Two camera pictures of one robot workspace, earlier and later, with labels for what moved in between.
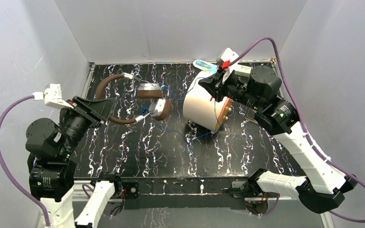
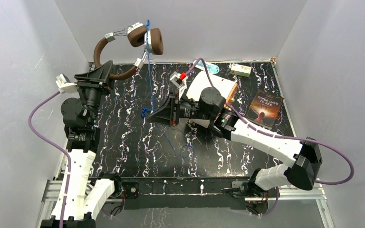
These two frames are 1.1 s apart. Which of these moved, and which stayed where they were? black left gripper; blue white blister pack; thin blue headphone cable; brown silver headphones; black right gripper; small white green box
Moved: black right gripper; black left gripper; brown silver headphones; thin blue headphone cable
Stayed: blue white blister pack; small white green box
